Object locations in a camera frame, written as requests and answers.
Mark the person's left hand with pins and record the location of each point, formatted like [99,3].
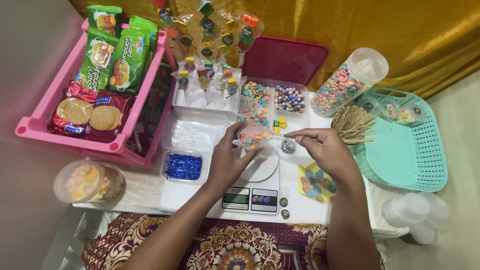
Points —
[225,161]

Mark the person's right hand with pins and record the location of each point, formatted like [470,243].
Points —
[330,157]

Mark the small clear plastic cup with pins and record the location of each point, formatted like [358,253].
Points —
[248,132]

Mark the clear plastic spoon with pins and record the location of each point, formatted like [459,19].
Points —
[275,136]

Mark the yellow sticker sheet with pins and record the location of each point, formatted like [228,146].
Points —
[313,185]

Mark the colourful candy in cup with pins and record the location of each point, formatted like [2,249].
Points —
[252,140]

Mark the bunch of wooden skewers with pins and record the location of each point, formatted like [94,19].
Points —
[352,123]

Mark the clear box of blue ties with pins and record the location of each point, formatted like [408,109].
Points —
[183,167]

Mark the clear box of plastic bags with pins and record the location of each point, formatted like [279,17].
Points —
[195,131]

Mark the white digital kitchen scale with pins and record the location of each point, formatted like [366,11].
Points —
[258,187]

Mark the roll of round stickers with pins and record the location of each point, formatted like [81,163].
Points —
[288,146]

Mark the clear compartment tray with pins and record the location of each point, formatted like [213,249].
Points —
[296,118]

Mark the yellow and green candy cubes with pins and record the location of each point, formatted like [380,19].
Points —
[279,125]

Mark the black round sticker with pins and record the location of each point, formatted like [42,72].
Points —
[284,202]
[285,214]

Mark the filled clear cup with lid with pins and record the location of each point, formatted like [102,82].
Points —
[412,112]
[392,110]
[371,105]

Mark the white foam block tray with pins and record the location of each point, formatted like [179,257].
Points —
[195,99]

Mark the pile of speckled pebble candies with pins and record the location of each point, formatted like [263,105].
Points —
[289,99]

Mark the teal plastic basket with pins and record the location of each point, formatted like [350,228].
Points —
[405,157]

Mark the maroon patterned skirt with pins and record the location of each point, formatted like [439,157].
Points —
[243,243]

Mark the row of small candy sticks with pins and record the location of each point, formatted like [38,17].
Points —
[206,77]

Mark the stack of dark snack packets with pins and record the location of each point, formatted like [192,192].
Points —
[152,108]

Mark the dark red plastic tray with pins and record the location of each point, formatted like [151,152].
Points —
[285,60]

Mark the red biscuit packet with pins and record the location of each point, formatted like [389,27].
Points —
[73,110]
[108,118]

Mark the bunch of wrapped candy skewers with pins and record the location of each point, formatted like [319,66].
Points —
[210,32]

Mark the green biscuit packet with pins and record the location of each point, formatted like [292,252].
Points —
[147,25]
[105,20]
[95,62]
[127,63]

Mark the round clear tub of marshmallows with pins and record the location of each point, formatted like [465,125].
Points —
[88,182]

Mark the gold satin curtain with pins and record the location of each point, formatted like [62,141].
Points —
[405,33]

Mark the pink plastic basket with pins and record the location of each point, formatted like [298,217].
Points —
[56,93]

